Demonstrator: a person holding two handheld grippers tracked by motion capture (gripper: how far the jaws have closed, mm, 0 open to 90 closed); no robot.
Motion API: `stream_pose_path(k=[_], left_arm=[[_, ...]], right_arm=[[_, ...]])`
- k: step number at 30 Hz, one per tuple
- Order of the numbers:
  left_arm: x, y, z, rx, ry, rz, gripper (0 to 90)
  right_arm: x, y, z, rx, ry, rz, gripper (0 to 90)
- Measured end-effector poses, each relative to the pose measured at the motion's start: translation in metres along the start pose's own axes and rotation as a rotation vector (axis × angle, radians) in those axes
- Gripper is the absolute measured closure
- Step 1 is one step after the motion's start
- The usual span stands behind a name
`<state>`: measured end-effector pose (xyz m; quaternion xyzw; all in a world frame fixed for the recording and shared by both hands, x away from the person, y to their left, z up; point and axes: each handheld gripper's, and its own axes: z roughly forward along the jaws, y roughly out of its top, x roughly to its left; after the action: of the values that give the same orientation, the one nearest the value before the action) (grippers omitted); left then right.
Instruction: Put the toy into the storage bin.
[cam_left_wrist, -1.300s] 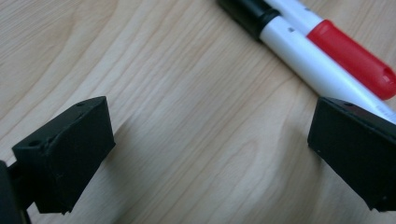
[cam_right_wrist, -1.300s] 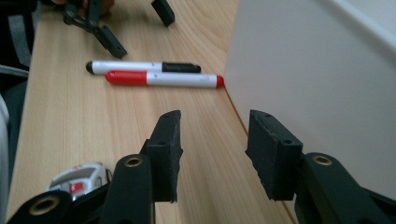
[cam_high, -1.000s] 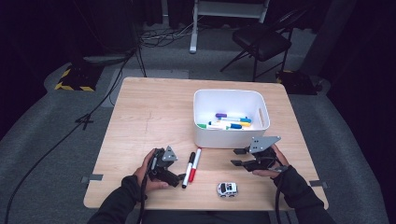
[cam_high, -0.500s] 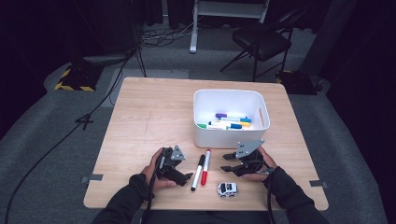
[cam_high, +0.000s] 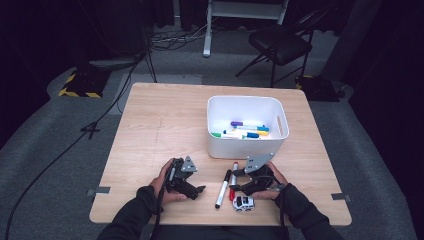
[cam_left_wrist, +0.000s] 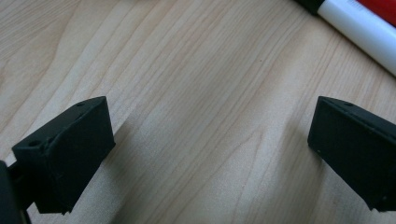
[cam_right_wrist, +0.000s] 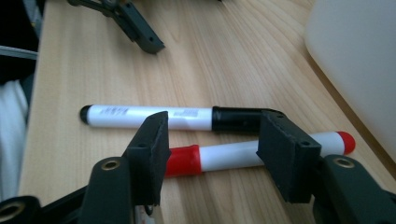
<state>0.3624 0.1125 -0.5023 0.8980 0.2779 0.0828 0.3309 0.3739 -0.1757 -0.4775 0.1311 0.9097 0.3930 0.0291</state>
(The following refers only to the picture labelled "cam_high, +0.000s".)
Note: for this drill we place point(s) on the black marker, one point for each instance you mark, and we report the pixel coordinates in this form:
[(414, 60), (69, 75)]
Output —
[(227, 175)]

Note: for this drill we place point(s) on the white plastic bin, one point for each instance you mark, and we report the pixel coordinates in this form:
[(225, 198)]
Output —
[(246, 150)]

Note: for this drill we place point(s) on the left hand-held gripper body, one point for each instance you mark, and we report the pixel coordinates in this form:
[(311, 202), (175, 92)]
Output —
[(178, 181)]

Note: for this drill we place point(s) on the white metal stand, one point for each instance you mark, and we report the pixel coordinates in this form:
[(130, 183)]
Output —
[(207, 33)]

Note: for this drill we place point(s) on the yellow black striped base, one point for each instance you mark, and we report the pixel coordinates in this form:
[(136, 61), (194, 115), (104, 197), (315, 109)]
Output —
[(316, 88), (83, 85)]

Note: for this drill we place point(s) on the white toy police car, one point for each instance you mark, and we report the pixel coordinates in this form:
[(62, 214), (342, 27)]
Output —
[(243, 204)]

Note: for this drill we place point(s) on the red marker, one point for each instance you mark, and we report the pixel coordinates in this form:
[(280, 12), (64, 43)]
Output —
[(235, 165)]

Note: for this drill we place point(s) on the green marker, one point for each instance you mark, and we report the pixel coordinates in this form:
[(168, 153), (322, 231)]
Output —
[(216, 134)]

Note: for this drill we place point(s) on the purple marker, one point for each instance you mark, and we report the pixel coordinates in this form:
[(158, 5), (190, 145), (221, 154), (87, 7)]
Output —
[(236, 123)]

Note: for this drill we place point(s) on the grey tape strip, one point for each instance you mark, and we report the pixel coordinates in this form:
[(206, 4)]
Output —
[(101, 190), (340, 196)]

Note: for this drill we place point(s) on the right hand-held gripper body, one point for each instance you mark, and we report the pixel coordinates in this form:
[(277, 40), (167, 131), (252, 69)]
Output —
[(261, 180)]

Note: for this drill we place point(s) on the person's right hand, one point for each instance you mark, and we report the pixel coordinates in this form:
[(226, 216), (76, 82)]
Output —
[(280, 178)]

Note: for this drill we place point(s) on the black folding chair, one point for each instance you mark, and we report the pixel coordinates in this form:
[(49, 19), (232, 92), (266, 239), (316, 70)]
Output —
[(280, 45)]

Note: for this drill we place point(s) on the person's left hand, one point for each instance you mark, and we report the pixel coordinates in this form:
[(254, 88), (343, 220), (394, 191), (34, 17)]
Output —
[(158, 188)]

